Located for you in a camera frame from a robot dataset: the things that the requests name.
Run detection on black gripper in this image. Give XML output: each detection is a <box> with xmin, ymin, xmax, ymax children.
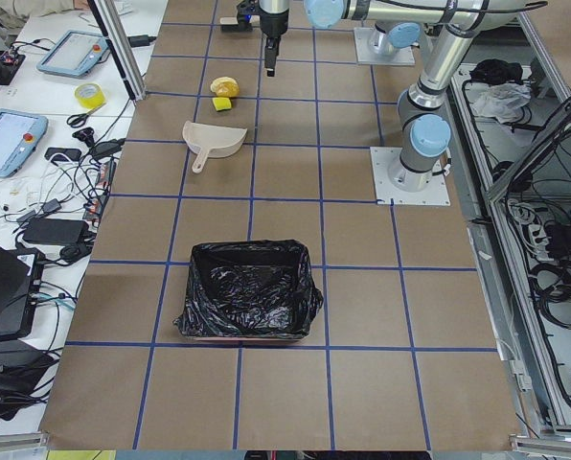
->
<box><xmin>260</xmin><ymin>10</ymin><xmax>287</xmax><ymax>77</ymax></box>

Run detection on beige hand brush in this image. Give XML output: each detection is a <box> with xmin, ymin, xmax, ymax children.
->
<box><xmin>219</xmin><ymin>16</ymin><xmax>240</xmax><ymax>33</ymax></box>

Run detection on beige plastic dustpan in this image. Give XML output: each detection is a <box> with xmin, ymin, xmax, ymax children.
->
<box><xmin>182</xmin><ymin>121</ymin><xmax>247</xmax><ymax>173</ymax></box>

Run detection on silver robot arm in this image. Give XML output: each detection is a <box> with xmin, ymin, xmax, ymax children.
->
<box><xmin>304</xmin><ymin>1</ymin><xmax>548</xmax><ymax>193</ymax></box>
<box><xmin>256</xmin><ymin>0</ymin><xmax>422</xmax><ymax>77</ymax></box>

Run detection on bin with black bag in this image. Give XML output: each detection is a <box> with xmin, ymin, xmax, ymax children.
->
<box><xmin>173</xmin><ymin>240</ymin><xmax>324</xmax><ymax>341</ymax></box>

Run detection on crumpled brown paper ball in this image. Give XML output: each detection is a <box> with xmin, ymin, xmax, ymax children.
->
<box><xmin>210</xmin><ymin>77</ymin><xmax>240</xmax><ymax>98</ymax></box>

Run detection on yellow sponge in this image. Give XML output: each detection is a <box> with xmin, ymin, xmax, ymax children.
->
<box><xmin>212</xmin><ymin>97</ymin><xmax>233</xmax><ymax>112</ymax></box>

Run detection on yellow tape roll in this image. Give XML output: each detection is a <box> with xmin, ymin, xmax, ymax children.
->
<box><xmin>75</xmin><ymin>82</ymin><xmax>106</xmax><ymax>109</ymax></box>

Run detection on upper blue teach pendant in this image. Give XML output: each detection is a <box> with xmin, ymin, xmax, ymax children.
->
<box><xmin>36</xmin><ymin>30</ymin><xmax>108</xmax><ymax>79</ymax></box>

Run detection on blue teach pendant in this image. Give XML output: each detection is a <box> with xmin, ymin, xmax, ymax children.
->
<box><xmin>0</xmin><ymin>109</ymin><xmax>49</xmax><ymax>178</ymax></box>
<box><xmin>36</xmin><ymin>30</ymin><xmax>108</xmax><ymax>79</ymax></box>

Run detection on crumpled white cloth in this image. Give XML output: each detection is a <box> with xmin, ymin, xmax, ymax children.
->
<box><xmin>471</xmin><ymin>83</ymin><xmax>532</xmax><ymax>124</ymax></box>

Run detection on lower blue teach pendant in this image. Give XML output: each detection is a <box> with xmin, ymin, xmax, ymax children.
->
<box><xmin>0</xmin><ymin>109</ymin><xmax>49</xmax><ymax>178</ymax></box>

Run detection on black power adapter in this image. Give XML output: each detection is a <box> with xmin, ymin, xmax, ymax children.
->
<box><xmin>22</xmin><ymin>218</ymin><xmax>89</xmax><ymax>245</ymax></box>

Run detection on black laptop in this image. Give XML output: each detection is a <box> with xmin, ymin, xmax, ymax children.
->
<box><xmin>0</xmin><ymin>246</ymin><xmax>45</xmax><ymax>340</ymax></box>

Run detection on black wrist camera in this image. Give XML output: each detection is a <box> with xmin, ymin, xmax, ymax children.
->
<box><xmin>237</xmin><ymin>0</ymin><xmax>259</xmax><ymax>24</ymax></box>

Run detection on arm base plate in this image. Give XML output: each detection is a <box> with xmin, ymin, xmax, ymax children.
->
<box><xmin>354</xmin><ymin>28</ymin><xmax>415</xmax><ymax>67</ymax></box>
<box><xmin>370</xmin><ymin>147</ymin><xmax>450</xmax><ymax>207</ymax></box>

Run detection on aluminium frame post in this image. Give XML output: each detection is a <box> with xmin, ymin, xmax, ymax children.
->
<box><xmin>88</xmin><ymin>0</ymin><xmax>146</xmax><ymax>102</ymax></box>

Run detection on black handled scissors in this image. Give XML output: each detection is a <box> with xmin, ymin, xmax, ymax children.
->
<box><xmin>66</xmin><ymin>104</ymin><xmax>103</xmax><ymax>128</ymax></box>

